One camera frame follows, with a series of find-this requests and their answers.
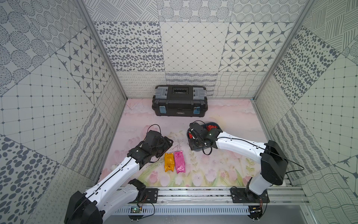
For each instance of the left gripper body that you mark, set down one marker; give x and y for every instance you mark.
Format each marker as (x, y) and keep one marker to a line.
(165, 141)

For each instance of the yellow tea bag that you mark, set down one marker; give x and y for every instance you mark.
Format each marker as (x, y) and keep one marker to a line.
(169, 162)

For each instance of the pink tea bag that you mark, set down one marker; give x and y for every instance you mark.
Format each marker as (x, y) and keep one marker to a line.
(179, 160)

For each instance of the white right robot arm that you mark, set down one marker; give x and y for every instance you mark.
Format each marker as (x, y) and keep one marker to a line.
(269, 156)

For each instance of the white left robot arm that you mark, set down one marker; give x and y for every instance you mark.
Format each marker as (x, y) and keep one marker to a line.
(117, 176)

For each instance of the dark teal storage box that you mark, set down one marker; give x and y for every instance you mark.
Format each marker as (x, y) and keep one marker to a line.
(202, 136)

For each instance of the black plastic toolbox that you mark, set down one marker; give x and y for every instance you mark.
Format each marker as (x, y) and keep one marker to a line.
(180, 100)

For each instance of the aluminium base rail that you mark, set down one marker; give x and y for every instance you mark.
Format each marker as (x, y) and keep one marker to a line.
(198, 201)

